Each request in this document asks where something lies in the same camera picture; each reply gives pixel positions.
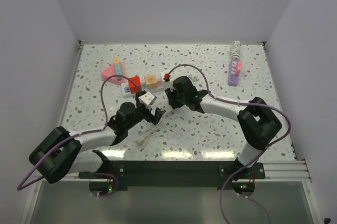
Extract white power strip cord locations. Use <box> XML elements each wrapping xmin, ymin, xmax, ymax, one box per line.
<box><xmin>138</xmin><ymin>118</ymin><xmax>169</xmax><ymax>146</ymax></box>

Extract white cube socket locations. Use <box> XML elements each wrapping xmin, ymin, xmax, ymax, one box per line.
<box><xmin>160</xmin><ymin>72</ymin><xmax>170</xmax><ymax>86</ymax></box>

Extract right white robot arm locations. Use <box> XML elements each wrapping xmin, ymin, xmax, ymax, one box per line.
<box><xmin>163</xmin><ymin>74</ymin><xmax>282</xmax><ymax>178</ymax></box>

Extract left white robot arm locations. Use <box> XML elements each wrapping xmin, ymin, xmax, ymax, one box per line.
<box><xmin>28</xmin><ymin>102</ymin><xmax>165</xmax><ymax>184</ymax></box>

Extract pink plug adapter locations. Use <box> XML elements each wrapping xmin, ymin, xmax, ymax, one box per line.
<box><xmin>235</xmin><ymin>61</ymin><xmax>242</xmax><ymax>76</ymax></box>

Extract red cube socket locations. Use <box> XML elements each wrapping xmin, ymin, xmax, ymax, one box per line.
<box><xmin>128</xmin><ymin>76</ymin><xmax>142</xmax><ymax>94</ymax></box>

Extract long white power strip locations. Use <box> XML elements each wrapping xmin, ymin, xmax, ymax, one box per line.
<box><xmin>121</xmin><ymin>74</ymin><xmax>170</xmax><ymax>97</ymax></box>

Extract beige dragon cube socket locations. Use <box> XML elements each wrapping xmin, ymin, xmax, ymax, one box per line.
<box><xmin>144</xmin><ymin>74</ymin><xmax>158</xmax><ymax>90</ymax></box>

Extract pink triangular power strip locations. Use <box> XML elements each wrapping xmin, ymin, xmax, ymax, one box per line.
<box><xmin>101</xmin><ymin>57</ymin><xmax>125</xmax><ymax>85</ymax></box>

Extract purple power strip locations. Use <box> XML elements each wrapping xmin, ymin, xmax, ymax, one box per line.
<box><xmin>227</xmin><ymin>59</ymin><xmax>240</xmax><ymax>87</ymax></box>

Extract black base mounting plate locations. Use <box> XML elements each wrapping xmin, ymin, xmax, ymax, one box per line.
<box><xmin>78</xmin><ymin>160</ymin><xmax>264</xmax><ymax>192</ymax></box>

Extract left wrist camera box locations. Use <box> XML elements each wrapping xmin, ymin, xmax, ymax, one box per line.
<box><xmin>137</xmin><ymin>91</ymin><xmax>157</xmax><ymax>110</ymax></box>

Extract white coiled purple-strip cord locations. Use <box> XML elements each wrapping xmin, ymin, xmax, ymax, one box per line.
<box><xmin>230</xmin><ymin>40</ymin><xmax>242</xmax><ymax>61</ymax></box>

